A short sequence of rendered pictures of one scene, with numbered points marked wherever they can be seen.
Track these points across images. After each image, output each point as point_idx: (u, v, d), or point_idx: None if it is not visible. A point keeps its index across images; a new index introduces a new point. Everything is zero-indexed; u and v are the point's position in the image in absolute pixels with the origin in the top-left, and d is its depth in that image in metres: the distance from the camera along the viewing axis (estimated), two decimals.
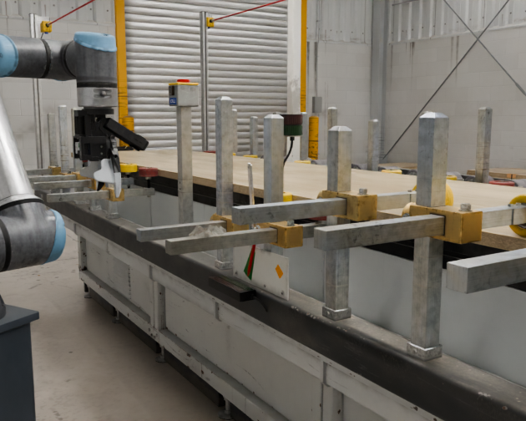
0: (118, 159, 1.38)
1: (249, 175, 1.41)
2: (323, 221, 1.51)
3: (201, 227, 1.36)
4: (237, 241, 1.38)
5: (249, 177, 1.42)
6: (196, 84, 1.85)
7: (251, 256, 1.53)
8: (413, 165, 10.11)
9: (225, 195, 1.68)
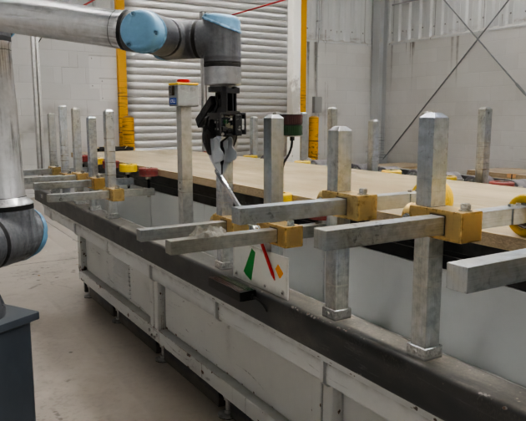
0: (234, 142, 1.55)
1: (220, 179, 1.53)
2: (323, 221, 1.51)
3: (201, 227, 1.36)
4: (237, 241, 1.38)
5: (221, 181, 1.53)
6: (196, 84, 1.85)
7: (266, 257, 1.47)
8: (413, 165, 10.11)
9: (225, 195, 1.68)
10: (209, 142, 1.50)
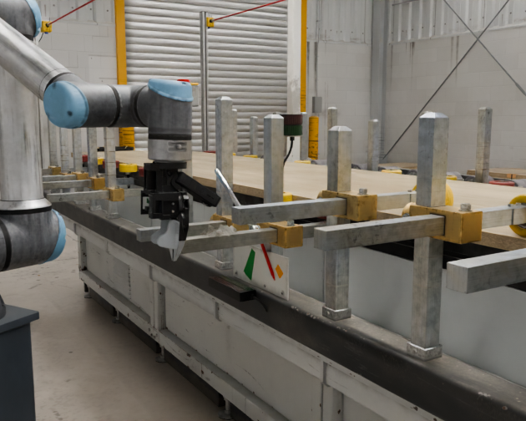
0: (187, 228, 1.28)
1: (220, 179, 1.53)
2: None
3: (212, 226, 1.37)
4: (248, 240, 1.39)
5: (221, 181, 1.53)
6: (196, 84, 1.85)
7: (266, 257, 1.47)
8: (413, 165, 10.11)
9: (225, 195, 1.68)
10: (167, 221, 1.33)
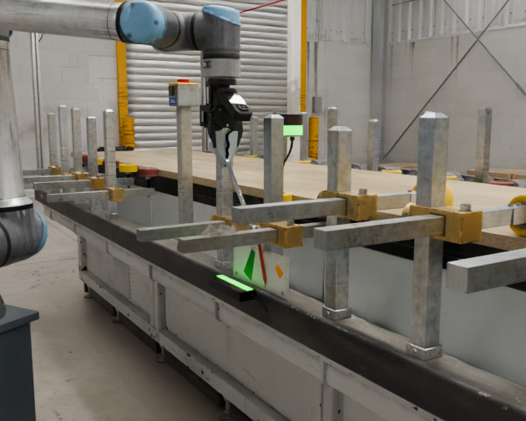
0: (210, 136, 1.47)
1: (230, 171, 1.49)
2: None
3: (213, 226, 1.37)
4: (249, 240, 1.40)
5: (230, 174, 1.49)
6: (196, 84, 1.85)
7: (261, 261, 1.49)
8: (413, 165, 10.11)
9: (225, 195, 1.68)
10: (235, 134, 1.52)
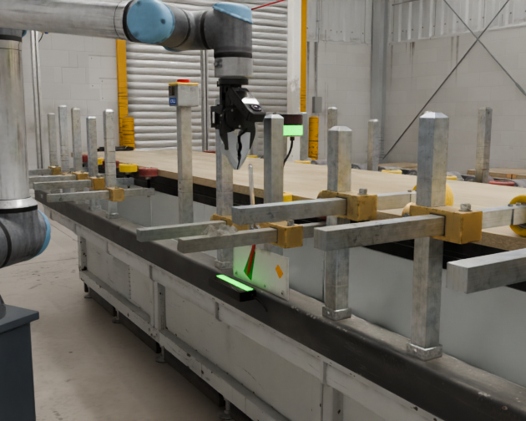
0: (222, 138, 1.42)
1: (250, 176, 1.41)
2: None
3: (213, 226, 1.37)
4: (249, 240, 1.40)
5: (249, 178, 1.42)
6: (196, 84, 1.85)
7: (251, 256, 1.54)
8: (413, 165, 10.11)
9: (225, 195, 1.68)
10: (247, 135, 1.47)
